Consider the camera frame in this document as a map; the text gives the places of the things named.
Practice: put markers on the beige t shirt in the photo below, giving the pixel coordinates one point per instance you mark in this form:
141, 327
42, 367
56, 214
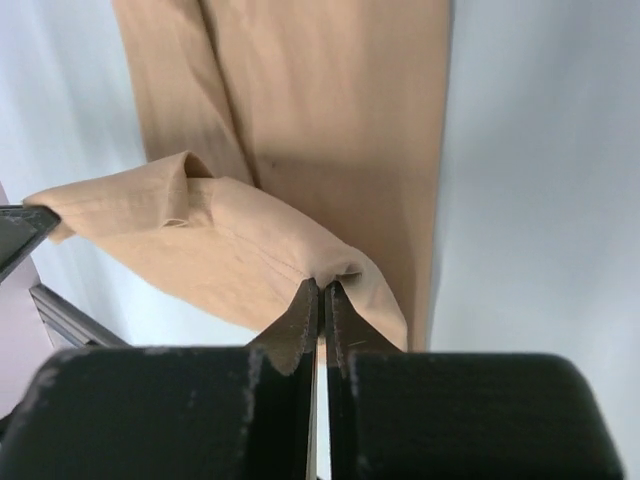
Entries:
285, 141

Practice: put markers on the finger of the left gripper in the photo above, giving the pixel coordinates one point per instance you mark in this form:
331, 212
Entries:
23, 228

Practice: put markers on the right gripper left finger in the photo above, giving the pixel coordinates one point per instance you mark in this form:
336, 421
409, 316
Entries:
175, 412

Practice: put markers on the left aluminium corner post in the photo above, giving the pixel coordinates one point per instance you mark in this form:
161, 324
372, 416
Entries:
76, 327

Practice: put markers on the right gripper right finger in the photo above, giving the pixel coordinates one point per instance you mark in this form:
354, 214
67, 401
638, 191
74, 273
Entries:
398, 415

